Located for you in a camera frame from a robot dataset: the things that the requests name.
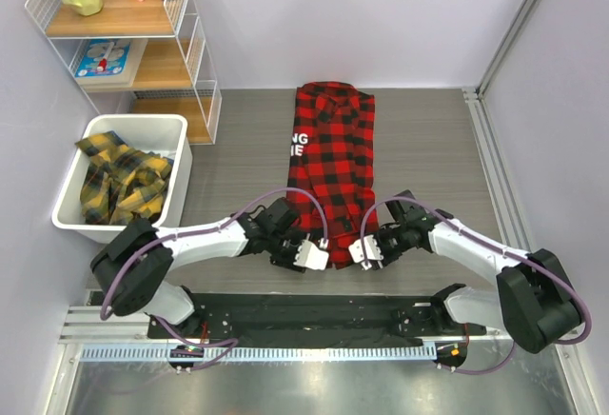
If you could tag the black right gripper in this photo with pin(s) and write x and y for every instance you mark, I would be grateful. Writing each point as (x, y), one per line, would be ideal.
(387, 257)

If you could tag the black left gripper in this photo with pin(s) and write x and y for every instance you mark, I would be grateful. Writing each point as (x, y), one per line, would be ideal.
(288, 261)

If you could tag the red black plaid shirt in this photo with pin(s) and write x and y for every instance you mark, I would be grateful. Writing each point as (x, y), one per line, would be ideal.
(331, 157)

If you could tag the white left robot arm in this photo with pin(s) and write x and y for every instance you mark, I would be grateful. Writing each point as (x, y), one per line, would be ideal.
(132, 269)

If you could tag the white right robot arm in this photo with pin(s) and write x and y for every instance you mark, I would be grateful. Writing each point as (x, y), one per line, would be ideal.
(532, 298)

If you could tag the yellow plaid shirt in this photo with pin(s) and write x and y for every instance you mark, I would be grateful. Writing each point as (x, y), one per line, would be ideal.
(122, 183)

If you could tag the white plastic bin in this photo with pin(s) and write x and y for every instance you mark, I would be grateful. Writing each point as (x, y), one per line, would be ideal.
(163, 134)

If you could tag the blue white picture book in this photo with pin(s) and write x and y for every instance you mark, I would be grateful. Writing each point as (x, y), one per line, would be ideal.
(106, 62)

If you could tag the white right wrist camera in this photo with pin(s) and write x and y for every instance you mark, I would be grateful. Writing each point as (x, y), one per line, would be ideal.
(366, 253)

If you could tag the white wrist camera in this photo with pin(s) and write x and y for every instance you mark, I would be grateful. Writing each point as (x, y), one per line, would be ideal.
(311, 255)
(366, 253)

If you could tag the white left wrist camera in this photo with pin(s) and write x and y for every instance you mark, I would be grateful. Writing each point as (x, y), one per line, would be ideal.
(311, 255)

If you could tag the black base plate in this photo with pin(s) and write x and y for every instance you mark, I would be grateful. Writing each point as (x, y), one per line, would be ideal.
(320, 321)

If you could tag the slotted aluminium rail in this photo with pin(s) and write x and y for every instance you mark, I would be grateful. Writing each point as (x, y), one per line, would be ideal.
(174, 353)

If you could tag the white wire shelf rack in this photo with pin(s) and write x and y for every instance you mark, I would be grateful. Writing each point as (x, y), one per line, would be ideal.
(176, 73)

